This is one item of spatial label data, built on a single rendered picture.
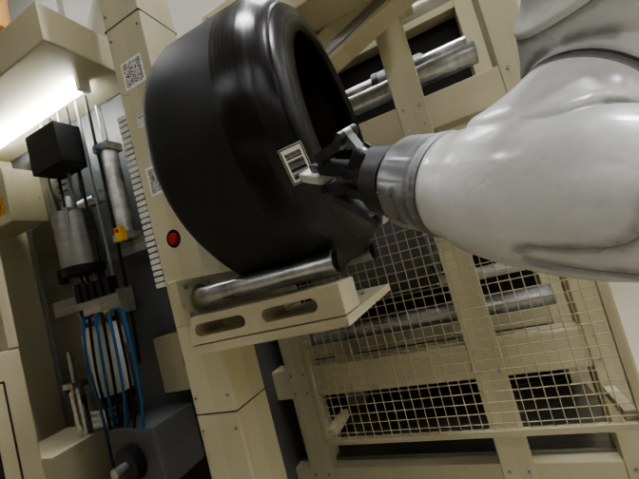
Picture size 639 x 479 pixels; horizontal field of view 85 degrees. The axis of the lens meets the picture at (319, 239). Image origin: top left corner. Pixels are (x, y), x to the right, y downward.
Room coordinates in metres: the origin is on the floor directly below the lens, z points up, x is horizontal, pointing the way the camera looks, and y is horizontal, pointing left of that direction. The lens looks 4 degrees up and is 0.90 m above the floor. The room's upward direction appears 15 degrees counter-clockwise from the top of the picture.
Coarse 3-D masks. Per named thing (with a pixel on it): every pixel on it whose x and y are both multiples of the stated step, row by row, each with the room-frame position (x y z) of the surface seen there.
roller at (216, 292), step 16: (320, 256) 0.65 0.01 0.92; (336, 256) 0.63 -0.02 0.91; (256, 272) 0.71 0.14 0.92; (272, 272) 0.68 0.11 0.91; (288, 272) 0.67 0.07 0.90; (304, 272) 0.66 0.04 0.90; (320, 272) 0.65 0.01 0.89; (336, 272) 0.64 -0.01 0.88; (208, 288) 0.75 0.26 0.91; (224, 288) 0.73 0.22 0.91; (240, 288) 0.71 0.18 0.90; (256, 288) 0.70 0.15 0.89; (272, 288) 0.70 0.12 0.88; (208, 304) 0.76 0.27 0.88
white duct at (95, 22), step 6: (96, 0) 1.26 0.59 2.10; (96, 6) 1.26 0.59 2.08; (90, 12) 1.27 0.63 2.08; (96, 12) 1.27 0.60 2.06; (90, 18) 1.28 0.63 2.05; (96, 18) 1.27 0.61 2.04; (102, 18) 1.27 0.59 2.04; (90, 24) 1.28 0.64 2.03; (96, 24) 1.28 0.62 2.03; (102, 24) 1.28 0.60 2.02; (96, 30) 1.28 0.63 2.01; (102, 30) 1.29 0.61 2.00
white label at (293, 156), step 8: (296, 144) 0.53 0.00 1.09; (280, 152) 0.53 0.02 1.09; (288, 152) 0.53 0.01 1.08; (296, 152) 0.53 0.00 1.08; (304, 152) 0.53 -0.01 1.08; (288, 160) 0.54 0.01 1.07; (296, 160) 0.54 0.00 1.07; (304, 160) 0.54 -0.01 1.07; (288, 168) 0.54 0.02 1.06; (296, 168) 0.54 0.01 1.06; (304, 168) 0.54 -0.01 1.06; (296, 176) 0.55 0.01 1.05
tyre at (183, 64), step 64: (256, 0) 0.59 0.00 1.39; (192, 64) 0.56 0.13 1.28; (256, 64) 0.52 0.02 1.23; (320, 64) 0.84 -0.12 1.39; (192, 128) 0.55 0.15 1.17; (256, 128) 0.52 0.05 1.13; (320, 128) 1.05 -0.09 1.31; (192, 192) 0.59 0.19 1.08; (256, 192) 0.56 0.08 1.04; (320, 192) 0.59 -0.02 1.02; (256, 256) 0.67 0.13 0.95
